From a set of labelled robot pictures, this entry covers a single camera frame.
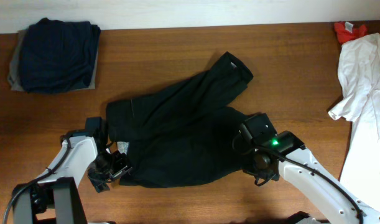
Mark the black t-shirt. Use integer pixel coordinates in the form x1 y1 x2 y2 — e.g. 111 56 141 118
106 53 253 188

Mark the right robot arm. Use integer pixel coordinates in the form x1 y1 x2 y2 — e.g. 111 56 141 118
251 146 380 224

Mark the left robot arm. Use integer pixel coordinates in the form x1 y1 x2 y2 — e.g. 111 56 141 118
2 134 132 224

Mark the folded navy garment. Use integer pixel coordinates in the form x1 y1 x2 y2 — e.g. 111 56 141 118
18 18 101 94

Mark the folded grey garment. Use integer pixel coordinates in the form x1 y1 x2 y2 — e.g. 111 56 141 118
7 30 98 91

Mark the white garment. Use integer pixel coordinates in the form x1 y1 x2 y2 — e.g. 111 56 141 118
328 33 380 211

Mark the red garment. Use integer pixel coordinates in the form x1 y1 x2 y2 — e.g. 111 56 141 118
333 22 368 44

